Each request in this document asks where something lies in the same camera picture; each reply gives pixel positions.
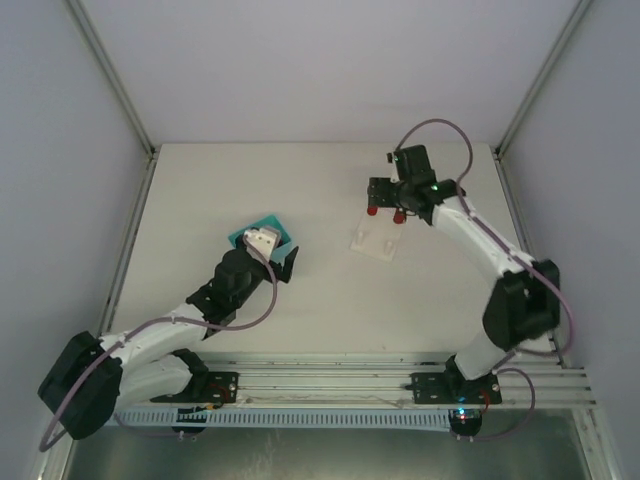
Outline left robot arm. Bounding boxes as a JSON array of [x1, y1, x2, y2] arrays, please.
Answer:
[[37, 246, 298, 452]]

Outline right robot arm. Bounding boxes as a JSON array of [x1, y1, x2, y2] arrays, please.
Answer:
[[367, 145, 560, 400]]

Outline teal plastic parts bin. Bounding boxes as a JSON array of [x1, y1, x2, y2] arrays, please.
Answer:
[[228, 214, 294, 264]]

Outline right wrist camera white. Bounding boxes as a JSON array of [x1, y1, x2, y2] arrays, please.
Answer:
[[387, 153, 399, 183]]

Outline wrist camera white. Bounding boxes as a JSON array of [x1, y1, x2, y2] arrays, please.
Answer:
[[387, 153, 399, 183], [242, 225, 282, 262]]

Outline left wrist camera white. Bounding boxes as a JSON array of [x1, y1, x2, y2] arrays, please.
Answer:
[[242, 225, 282, 262]]

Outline white base plate with pegs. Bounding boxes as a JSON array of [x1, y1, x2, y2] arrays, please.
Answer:
[[350, 209, 405, 263]]

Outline aluminium rail frame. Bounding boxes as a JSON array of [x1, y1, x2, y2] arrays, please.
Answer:
[[119, 352, 599, 407]]

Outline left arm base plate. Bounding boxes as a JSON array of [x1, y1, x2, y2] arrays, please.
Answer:
[[151, 371, 240, 405]]

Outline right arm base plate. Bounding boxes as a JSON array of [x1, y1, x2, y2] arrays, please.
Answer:
[[404, 372, 502, 405]]

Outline grey slotted cable duct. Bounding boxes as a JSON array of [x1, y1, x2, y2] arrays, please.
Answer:
[[117, 407, 450, 433]]

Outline right aluminium corner post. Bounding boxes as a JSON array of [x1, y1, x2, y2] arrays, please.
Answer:
[[494, 0, 594, 161]]

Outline aluminium corner post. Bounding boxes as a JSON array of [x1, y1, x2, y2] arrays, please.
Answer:
[[63, 0, 156, 158], [494, 0, 594, 161]]

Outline left aluminium corner post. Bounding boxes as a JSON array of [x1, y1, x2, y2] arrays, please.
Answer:
[[63, 0, 156, 158]]

